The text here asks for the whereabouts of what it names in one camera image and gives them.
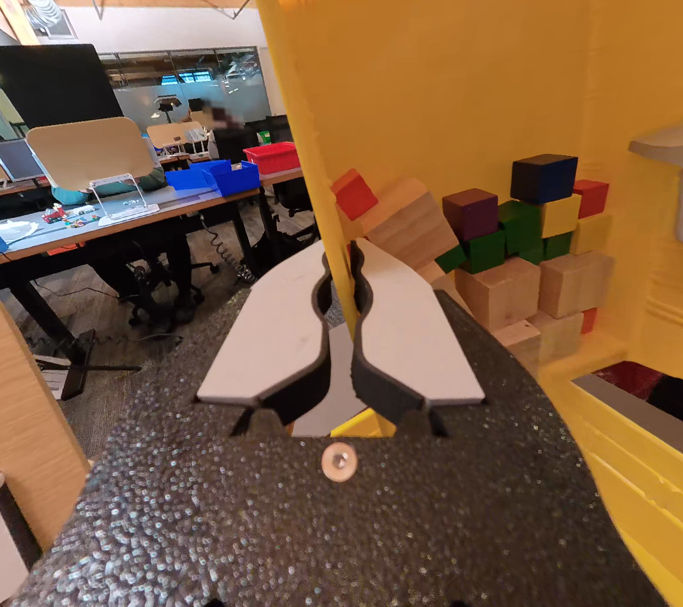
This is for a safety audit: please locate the small beige board on stand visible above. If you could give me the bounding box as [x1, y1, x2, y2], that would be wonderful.
[147, 122, 209, 157]

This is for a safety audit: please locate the white paper sheet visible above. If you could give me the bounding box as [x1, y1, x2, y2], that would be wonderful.
[0, 220, 39, 245]

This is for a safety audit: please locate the light wood panel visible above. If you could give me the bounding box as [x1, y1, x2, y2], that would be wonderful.
[0, 300, 91, 552]

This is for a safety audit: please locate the black office chair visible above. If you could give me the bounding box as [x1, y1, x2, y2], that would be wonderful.
[264, 175, 321, 250]

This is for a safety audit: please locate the yellow plastic box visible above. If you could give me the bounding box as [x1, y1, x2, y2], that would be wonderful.
[235, 0, 683, 607]

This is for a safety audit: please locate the long wooden desk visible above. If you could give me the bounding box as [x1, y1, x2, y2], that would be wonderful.
[0, 167, 306, 400]

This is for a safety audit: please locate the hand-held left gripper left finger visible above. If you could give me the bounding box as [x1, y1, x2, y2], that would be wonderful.
[196, 241, 333, 425]

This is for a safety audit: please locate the ceiling air vent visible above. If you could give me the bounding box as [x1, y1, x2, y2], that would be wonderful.
[27, 10, 78, 39]

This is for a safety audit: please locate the red box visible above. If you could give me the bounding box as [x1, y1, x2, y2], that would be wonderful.
[593, 362, 670, 403]

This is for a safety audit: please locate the red plastic bin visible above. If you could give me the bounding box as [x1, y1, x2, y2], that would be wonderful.
[243, 142, 300, 176]

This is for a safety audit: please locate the grey monitor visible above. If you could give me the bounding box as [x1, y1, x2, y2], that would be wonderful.
[0, 139, 46, 182]

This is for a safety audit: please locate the black coiled cable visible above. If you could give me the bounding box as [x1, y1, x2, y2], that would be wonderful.
[205, 223, 257, 282]

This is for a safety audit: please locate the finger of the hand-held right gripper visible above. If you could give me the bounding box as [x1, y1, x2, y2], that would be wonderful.
[629, 124, 683, 242]

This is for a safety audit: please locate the large beige board on stand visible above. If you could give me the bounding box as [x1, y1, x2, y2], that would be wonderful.
[26, 117, 160, 227]

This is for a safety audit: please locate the black partition panel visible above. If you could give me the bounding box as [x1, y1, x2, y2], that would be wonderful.
[0, 44, 123, 130]

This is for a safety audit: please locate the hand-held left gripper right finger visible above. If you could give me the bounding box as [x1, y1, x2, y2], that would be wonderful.
[349, 238, 486, 426]

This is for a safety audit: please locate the pile of coloured wooden cubes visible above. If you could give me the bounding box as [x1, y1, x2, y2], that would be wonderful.
[331, 154, 614, 378]

